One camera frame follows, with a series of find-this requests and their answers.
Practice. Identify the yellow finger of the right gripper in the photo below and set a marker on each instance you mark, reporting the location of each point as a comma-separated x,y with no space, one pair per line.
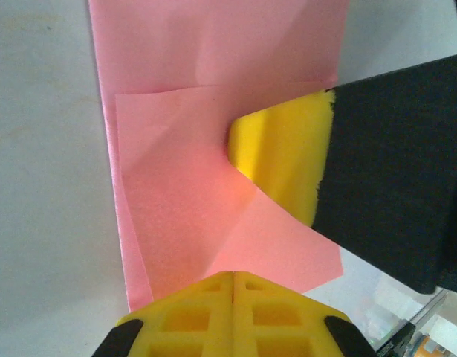
362,167

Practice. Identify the pink paper sheet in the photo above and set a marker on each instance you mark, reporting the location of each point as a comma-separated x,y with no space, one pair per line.
176,167

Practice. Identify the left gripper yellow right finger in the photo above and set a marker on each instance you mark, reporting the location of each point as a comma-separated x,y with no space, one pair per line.
284,320

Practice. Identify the aluminium table side rail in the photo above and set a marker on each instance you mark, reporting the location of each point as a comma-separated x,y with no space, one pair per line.
417,323

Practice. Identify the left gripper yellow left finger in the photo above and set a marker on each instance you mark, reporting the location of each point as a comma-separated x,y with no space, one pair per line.
183,320

